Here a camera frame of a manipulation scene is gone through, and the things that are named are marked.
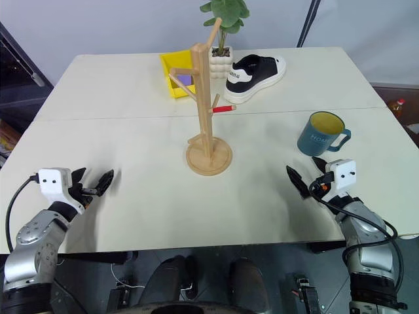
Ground black and white sneaker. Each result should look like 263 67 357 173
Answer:
223 54 287 105

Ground orange liquid bottle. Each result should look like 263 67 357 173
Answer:
388 97 407 128

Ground black table bracket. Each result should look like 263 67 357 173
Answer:
308 239 348 255

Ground thin white cable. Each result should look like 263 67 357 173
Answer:
110 261 145 291

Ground blue mug yellow inside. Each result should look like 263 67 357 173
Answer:
296 111 352 158

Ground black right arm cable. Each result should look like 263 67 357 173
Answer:
309 183 406 297

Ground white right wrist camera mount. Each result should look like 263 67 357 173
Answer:
325 158 357 192

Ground wooden mug tree stand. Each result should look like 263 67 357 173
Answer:
168 17 238 178

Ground black device with orange connector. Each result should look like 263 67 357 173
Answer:
283 272 321 314

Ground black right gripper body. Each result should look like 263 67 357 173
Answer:
308 173 336 200

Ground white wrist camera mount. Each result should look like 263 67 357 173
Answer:
36 167 82 215
325 158 357 192

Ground black slanted pole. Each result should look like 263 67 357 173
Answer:
296 0 323 48

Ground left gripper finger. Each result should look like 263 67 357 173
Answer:
69 167 87 190
96 169 115 197

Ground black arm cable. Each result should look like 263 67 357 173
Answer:
309 183 406 297
5 175 41 254

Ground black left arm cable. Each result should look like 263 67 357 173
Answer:
5 175 41 254

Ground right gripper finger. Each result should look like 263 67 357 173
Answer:
312 156 328 174
285 165 311 200

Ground green plant in white pot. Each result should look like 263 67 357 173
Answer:
200 0 251 80

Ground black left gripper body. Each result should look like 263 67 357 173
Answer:
67 183 100 211

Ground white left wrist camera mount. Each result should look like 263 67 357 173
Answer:
36 167 82 215

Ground colourful packages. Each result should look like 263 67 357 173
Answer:
0 118 21 166

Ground purple flat item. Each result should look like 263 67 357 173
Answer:
169 75 193 90

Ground yellow plastic box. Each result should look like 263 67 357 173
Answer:
158 49 198 100

